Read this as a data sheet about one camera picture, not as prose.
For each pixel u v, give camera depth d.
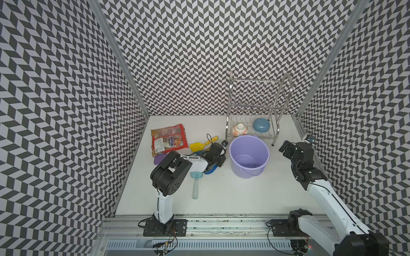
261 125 1.05
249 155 0.99
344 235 0.41
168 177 0.50
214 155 0.77
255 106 0.82
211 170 0.74
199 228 0.75
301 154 0.59
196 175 0.89
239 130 1.00
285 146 0.74
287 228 0.72
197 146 1.02
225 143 0.87
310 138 0.67
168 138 1.01
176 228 0.73
